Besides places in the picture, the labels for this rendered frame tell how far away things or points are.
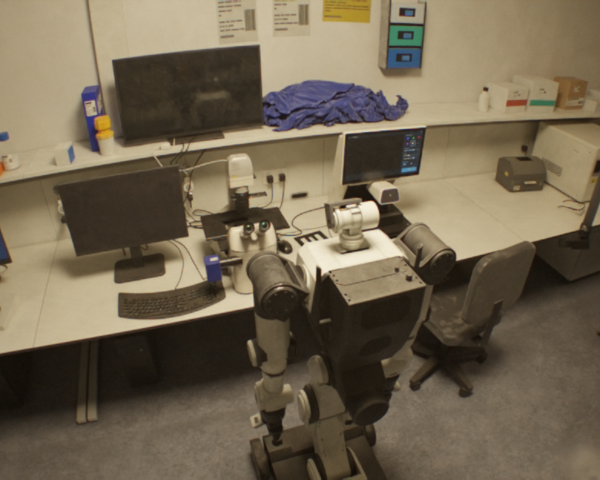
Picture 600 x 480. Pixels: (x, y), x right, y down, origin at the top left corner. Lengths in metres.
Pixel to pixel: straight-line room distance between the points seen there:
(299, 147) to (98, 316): 1.42
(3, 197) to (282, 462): 1.96
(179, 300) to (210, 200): 0.81
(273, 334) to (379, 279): 0.31
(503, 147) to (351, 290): 2.58
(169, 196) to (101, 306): 0.58
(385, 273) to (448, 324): 1.28
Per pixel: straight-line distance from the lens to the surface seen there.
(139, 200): 1.96
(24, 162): 2.43
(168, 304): 1.94
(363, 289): 0.99
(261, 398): 1.40
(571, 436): 2.71
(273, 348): 1.17
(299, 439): 2.10
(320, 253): 1.09
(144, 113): 2.21
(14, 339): 2.07
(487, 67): 3.27
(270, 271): 1.02
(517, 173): 3.13
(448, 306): 2.40
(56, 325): 2.04
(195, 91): 2.20
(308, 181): 2.65
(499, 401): 2.68
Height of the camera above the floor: 1.98
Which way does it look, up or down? 33 degrees down
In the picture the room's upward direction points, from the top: straight up
